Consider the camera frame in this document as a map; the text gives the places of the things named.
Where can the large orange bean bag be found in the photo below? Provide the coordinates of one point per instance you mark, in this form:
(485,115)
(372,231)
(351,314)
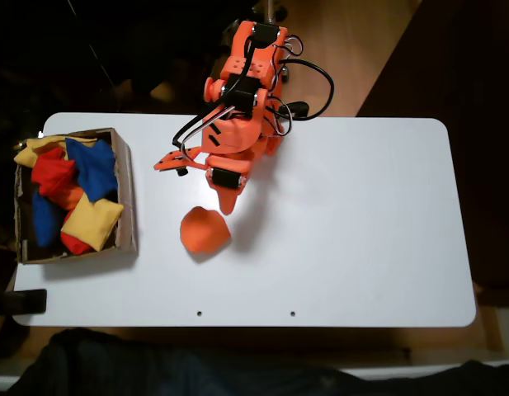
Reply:
(204,231)

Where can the cardboard box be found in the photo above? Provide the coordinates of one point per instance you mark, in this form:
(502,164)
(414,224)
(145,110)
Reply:
(128,198)

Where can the large blue bean bag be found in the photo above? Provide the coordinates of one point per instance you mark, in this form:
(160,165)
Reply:
(93,169)

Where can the square yellow bean bag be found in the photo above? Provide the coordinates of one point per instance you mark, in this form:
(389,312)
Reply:
(93,222)

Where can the small red bean bag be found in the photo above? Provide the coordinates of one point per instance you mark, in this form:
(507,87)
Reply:
(74,244)

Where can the small orange bean bag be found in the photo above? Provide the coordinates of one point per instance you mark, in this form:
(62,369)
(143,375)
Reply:
(68,198)

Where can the large red bean bag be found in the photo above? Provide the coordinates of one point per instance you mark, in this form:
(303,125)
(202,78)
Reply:
(52,173)

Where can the narrow blue bean bag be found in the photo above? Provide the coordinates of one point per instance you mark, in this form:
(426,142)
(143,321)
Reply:
(45,222)

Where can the crumpled yellow bean bag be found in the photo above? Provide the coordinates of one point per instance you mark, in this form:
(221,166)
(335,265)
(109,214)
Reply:
(27,154)

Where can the office chair base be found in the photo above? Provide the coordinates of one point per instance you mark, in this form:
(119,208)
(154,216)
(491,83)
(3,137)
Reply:
(271,8)

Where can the person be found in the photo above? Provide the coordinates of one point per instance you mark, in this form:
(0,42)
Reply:
(155,371)

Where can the black table clamp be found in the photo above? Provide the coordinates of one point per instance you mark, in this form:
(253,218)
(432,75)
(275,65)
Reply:
(29,301)

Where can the orange camera mount with camera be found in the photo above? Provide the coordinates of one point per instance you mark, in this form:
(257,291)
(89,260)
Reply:
(167,163)

